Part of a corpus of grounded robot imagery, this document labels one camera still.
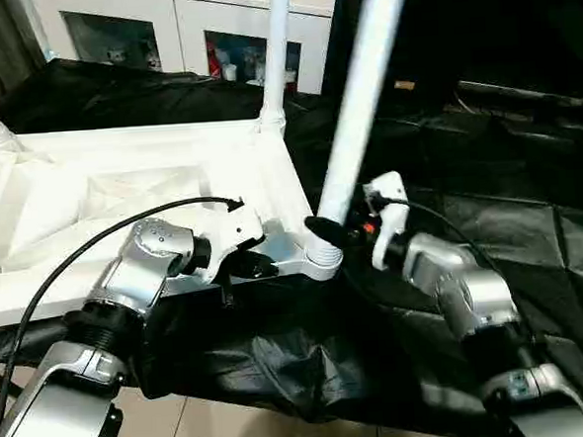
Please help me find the white plastic table top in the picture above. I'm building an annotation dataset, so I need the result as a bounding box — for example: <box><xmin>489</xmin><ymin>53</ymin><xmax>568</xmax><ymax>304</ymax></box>
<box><xmin>0</xmin><ymin>112</ymin><xmax>349</xmax><ymax>329</ymax></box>

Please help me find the white blue carton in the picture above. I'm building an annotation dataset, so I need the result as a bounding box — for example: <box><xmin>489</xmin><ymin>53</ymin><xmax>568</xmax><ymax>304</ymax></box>
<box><xmin>243</xmin><ymin>46</ymin><xmax>265</xmax><ymax>83</ymax></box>

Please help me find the black metal rod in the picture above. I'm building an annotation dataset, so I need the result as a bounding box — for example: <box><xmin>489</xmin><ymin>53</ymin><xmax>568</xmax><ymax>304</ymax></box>
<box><xmin>456</xmin><ymin>72</ymin><xmax>583</xmax><ymax>109</ymax></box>

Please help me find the white glass-door cabinet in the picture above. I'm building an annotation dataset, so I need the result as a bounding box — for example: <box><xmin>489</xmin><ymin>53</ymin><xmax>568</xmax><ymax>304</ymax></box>
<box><xmin>35</xmin><ymin>0</ymin><xmax>351</xmax><ymax>115</ymax></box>

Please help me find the white pole with blue band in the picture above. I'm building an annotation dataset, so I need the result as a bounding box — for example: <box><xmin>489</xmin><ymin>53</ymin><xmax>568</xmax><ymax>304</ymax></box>
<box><xmin>32</xmin><ymin>24</ymin><xmax>60</xmax><ymax>63</ymax></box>

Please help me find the black left wrist camera cable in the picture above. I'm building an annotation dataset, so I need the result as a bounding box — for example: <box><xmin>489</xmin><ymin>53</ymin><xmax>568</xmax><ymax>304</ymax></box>
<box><xmin>0</xmin><ymin>194</ymin><xmax>258</xmax><ymax>420</ymax></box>

